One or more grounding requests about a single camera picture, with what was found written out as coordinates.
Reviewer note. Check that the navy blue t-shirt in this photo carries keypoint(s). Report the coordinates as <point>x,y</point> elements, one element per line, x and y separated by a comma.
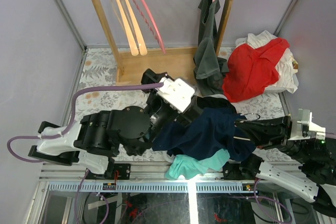
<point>213,130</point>

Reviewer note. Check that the light wooden hanger left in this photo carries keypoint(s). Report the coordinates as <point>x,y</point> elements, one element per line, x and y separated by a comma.
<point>127,29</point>

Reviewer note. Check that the floral table mat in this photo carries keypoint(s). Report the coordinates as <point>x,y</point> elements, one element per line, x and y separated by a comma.
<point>99,68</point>

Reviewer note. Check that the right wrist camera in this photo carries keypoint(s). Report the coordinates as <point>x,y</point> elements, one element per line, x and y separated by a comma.
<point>303,128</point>

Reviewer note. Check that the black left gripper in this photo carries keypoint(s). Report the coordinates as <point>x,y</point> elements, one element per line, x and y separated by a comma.
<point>192,110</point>

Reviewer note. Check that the light wooden hanger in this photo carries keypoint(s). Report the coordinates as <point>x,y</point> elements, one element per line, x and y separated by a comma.
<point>127,29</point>
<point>135,27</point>

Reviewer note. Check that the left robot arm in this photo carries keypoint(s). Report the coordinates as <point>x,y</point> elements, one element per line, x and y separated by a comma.
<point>94,141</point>

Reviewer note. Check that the black t-shirt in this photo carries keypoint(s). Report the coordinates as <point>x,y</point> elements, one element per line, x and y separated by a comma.
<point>215,103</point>

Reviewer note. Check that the teal t-shirt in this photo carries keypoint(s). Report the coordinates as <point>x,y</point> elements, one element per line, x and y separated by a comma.
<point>189,167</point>

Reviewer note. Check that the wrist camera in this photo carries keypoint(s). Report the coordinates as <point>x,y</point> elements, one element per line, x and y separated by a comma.
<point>303,128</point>
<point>178,93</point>

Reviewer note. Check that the pink twisted-bar hanger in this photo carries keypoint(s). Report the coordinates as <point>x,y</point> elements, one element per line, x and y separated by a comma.
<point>150,21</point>

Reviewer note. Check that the white garment pile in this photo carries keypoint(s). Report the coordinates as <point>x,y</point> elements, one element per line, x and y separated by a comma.
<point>287,66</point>

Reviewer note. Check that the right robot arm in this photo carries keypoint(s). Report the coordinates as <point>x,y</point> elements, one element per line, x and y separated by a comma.
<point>311,174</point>

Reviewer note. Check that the wooden clothes rack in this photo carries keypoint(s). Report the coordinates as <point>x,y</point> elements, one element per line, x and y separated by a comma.
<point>177,61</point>

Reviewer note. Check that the cream plastic hanger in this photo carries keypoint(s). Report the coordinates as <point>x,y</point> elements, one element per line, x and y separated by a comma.
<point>247,117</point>

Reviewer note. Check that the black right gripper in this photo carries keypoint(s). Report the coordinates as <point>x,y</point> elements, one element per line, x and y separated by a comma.
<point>266,132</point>

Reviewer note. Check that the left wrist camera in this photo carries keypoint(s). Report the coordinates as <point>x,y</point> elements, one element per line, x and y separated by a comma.
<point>178,93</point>

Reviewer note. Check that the grey t-shirt on hanger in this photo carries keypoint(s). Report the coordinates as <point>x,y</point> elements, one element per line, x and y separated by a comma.
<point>210,70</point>

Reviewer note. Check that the red t-shirt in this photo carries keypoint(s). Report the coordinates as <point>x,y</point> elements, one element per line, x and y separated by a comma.
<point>252,70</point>

